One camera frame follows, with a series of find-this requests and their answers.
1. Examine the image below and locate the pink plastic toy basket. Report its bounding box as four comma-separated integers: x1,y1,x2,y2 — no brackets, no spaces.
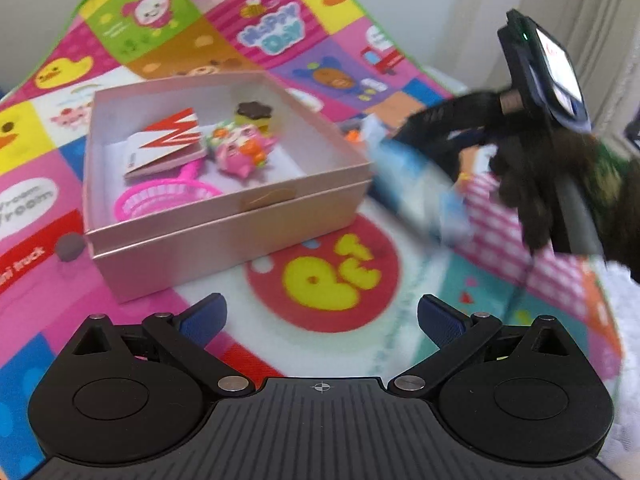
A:
116,162,223,221

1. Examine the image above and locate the pink pig toy figure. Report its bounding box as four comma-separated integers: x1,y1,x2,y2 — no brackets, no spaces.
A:
206,121,279,180

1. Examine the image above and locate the pink cardboard box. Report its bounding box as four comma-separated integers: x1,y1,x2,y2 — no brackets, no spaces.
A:
82,71,373,305

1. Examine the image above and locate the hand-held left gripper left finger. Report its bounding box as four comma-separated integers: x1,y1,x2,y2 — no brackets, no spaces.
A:
74,292,252,395

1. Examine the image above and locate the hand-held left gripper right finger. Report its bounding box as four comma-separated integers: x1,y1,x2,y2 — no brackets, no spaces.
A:
389,293,572,395

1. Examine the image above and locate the blue and white packet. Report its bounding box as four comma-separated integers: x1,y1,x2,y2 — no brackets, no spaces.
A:
369,115,476,247

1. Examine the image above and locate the red and white card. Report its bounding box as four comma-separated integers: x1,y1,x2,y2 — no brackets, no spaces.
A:
124,108,206,179

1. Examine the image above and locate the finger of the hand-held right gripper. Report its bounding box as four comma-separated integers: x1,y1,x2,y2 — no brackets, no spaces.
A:
395,91,502,147
430,127,493,183

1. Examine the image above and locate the beige curtain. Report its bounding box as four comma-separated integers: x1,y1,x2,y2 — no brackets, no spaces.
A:
520,0,640,151

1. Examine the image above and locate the colourful printed play mat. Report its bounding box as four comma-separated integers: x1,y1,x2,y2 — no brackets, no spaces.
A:
0,0,631,480

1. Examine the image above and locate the person's right hand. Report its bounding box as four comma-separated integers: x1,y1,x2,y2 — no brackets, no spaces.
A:
489,134,568,252

